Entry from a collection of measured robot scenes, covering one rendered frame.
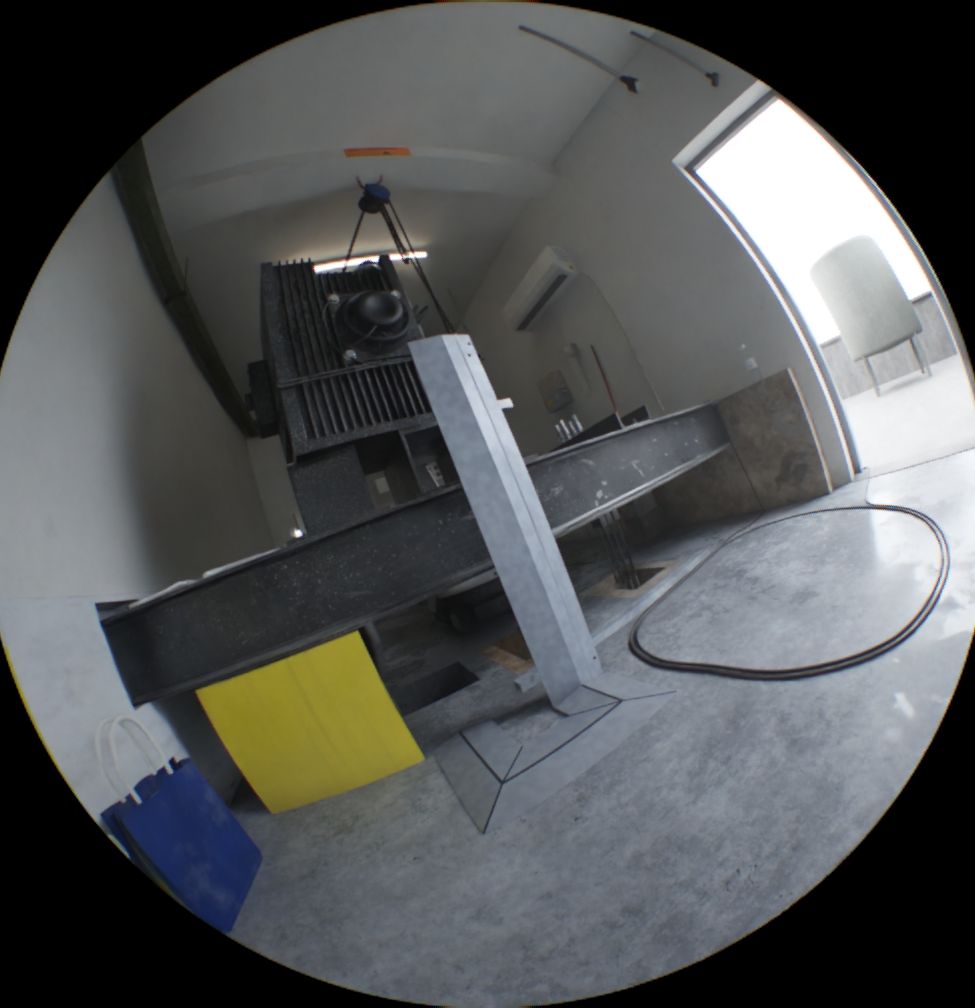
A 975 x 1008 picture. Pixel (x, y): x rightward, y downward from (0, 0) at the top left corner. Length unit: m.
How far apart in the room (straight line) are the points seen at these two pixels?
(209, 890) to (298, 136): 2.93
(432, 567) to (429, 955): 0.90
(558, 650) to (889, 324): 5.97
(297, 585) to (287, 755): 0.46
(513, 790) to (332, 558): 0.71
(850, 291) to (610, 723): 6.08
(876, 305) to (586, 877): 6.26
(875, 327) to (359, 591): 6.31
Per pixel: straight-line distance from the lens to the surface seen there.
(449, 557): 1.02
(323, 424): 1.00
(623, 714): 0.88
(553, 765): 0.82
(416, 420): 1.06
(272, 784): 1.11
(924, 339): 8.71
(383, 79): 2.49
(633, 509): 2.45
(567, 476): 1.23
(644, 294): 2.54
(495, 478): 0.90
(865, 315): 6.22
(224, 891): 0.92
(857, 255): 6.37
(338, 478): 1.00
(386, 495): 4.14
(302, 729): 1.01
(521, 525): 0.90
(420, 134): 2.71
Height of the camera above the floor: 0.55
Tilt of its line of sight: 2 degrees up
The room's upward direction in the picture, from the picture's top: 22 degrees counter-clockwise
